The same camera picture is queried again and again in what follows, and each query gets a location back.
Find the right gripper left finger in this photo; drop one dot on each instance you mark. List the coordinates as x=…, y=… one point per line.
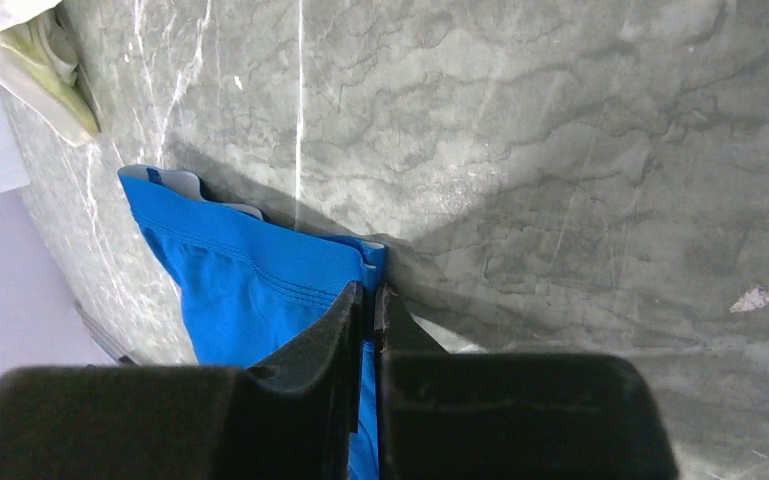
x=192, y=417

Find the cream yellow cloth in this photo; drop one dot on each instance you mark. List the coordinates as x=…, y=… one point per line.
x=39, y=66

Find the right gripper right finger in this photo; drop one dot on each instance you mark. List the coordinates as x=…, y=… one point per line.
x=540, y=415

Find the blue underwear white trim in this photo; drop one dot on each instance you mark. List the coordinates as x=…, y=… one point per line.
x=281, y=327

